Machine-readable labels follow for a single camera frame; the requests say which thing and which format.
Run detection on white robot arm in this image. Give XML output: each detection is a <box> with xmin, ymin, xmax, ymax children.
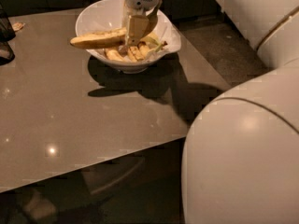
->
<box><xmin>181</xmin><ymin>0</ymin><xmax>299</xmax><ymax>224</ymax></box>

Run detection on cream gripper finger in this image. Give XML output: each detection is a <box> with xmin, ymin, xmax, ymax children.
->
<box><xmin>125</xmin><ymin>15</ymin><xmax>150</xmax><ymax>46</ymax></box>
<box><xmin>144</xmin><ymin>0</ymin><xmax>163</xmax><ymax>35</ymax></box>

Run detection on white paper liner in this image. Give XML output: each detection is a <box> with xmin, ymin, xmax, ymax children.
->
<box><xmin>146</xmin><ymin>11</ymin><xmax>181</xmax><ymax>62</ymax></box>

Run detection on white ceramic bowl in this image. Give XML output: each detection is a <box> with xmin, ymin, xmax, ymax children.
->
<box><xmin>75</xmin><ymin>0</ymin><xmax>182</xmax><ymax>75</ymax></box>

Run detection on small tan scrap on table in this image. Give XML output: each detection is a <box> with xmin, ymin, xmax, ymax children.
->
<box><xmin>12</xmin><ymin>22</ymin><xmax>25</xmax><ymax>32</ymax></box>

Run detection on small banana pieces in bowl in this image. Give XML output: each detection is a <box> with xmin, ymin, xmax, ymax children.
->
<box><xmin>104</xmin><ymin>32</ymin><xmax>167</xmax><ymax>63</ymax></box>

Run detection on yellow banana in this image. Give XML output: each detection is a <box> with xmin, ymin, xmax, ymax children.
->
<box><xmin>70</xmin><ymin>27</ymin><xmax>127</xmax><ymax>49</ymax></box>

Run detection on dark mesh container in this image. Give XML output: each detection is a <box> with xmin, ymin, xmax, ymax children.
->
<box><xmin>0</xmin><ymin>4</ymin><xmax>16</xmax><ymax>65</ymax></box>

